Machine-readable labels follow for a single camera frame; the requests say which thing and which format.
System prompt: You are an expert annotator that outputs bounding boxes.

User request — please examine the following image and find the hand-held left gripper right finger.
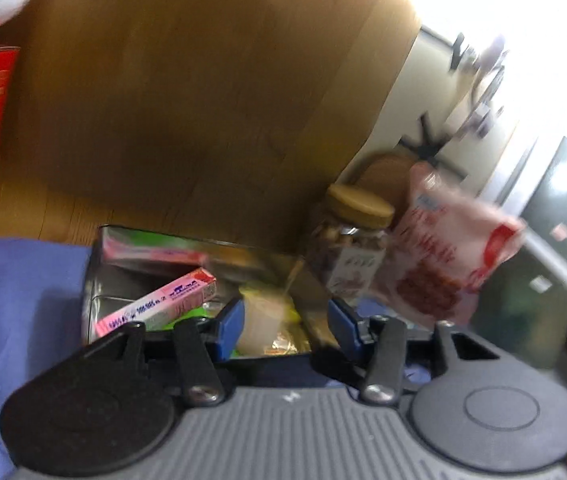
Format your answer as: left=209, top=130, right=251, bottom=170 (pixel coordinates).
left=327, top=299, right=500, bottom=405

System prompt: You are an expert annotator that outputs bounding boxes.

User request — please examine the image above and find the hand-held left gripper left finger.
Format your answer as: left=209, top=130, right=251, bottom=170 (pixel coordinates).
left=84, top=297, right=246, bottom=407

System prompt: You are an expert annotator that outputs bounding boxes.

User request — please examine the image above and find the small white plastic cup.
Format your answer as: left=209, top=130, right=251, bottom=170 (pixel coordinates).
left=238, top=292, right=295, bottom=357

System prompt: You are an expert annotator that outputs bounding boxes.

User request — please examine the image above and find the black box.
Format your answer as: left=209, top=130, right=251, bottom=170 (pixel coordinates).
left=80, top=224, right=347, bottom=362

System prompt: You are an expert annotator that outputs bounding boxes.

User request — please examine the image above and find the gold-trim clear wrapper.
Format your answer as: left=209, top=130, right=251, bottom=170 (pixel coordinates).
left=270, top=319, right=310, bottom=357

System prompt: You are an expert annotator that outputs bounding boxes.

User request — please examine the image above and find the clear nut jar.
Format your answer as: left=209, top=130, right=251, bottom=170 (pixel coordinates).
left=307, top=184, right=397, bottom=307

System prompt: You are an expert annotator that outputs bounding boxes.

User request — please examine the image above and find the long pink box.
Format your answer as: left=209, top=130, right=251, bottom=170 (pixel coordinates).
left=96, top=267, right=218, bottom=339

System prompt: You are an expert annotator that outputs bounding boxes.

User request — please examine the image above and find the pink snack bag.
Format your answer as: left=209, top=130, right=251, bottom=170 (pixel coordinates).
left=367, top=161, right=527, bottom=327

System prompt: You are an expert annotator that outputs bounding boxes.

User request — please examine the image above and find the brown wooden board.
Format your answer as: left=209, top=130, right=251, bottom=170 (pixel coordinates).
left=357, top=152, right=415, bottom=212

